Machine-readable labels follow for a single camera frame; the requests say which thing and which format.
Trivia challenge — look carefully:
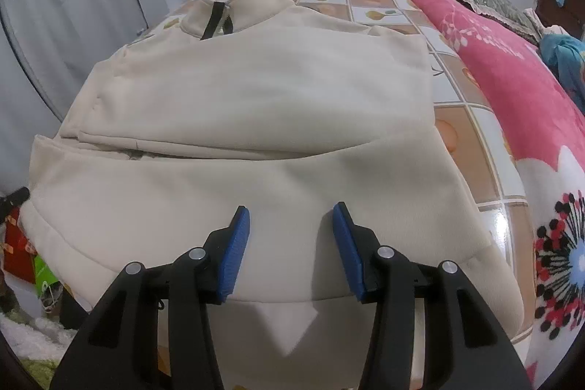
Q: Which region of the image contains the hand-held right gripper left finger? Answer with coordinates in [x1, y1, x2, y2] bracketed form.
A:
[49, 206, 251, 390]

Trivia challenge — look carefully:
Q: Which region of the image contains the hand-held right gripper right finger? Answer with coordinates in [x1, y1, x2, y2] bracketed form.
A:
[333, 202, 533, 390]

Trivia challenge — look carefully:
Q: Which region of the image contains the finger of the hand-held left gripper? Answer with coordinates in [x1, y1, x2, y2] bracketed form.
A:
[0, 186, 31, 215]

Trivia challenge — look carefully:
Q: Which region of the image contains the cream zip jacket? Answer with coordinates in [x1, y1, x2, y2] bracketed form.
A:
[20, 0, 524, 372]

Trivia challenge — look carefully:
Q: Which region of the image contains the red paper bag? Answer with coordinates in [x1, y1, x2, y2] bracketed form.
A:
[2, 207, 37, 285]

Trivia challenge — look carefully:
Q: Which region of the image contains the green bag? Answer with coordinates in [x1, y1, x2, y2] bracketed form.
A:
[34, 253, 62, 318]

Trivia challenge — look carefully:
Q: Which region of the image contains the green white shaggy rug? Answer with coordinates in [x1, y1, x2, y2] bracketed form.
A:
[0, 312, 62, 390]

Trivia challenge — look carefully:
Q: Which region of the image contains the tile print tablecloth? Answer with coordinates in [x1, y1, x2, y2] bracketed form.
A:
[128, 0, 537, 390]

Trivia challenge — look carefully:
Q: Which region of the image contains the white curtain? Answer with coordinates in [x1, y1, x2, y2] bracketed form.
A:
[0, 0, 167, 199]

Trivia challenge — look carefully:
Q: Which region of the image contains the pink floral blanket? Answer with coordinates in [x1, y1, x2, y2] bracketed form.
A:
[381, 0, 585, 390]

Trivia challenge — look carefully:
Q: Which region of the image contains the blue crumpled cloth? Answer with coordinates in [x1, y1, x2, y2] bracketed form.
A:
[539, 24, 585, 117]

